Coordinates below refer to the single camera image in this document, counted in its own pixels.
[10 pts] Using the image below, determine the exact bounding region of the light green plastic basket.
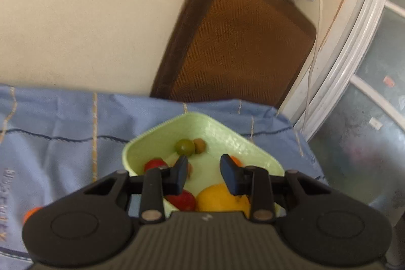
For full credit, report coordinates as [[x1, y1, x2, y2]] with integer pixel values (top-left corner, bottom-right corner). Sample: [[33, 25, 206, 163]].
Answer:
[[122, 112, 285, 217]]

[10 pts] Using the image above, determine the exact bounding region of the brown longan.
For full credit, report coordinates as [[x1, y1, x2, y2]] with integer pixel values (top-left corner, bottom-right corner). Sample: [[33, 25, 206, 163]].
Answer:
[[193, 138, 207, 154]]

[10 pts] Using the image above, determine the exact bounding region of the large yellow pomelo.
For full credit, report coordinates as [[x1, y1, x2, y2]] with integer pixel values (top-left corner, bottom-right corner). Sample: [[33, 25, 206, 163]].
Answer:
[[196, 183, 251, 213]]

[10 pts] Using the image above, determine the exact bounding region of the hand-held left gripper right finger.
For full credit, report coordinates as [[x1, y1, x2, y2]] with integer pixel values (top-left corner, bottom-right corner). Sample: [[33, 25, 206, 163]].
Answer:
[[220, 154, 333, 224]]

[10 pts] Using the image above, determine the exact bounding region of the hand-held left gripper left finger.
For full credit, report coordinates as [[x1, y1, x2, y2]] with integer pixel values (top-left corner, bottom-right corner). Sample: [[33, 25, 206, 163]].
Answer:
[[83, 155, 189, 224]]

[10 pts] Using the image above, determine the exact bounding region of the white window frame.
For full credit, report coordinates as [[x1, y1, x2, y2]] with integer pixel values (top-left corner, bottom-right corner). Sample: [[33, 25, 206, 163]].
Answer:
[[278, 0, 405, 144]]

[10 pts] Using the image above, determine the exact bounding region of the green tomato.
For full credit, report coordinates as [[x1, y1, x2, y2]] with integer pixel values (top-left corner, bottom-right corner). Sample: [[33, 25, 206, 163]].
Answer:
[[175, 139, 195, 157]]

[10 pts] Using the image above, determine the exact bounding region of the blue checked tablecloth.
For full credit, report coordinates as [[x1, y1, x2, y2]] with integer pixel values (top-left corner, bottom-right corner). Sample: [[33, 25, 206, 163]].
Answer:
[[0, 85, 328, 270]]

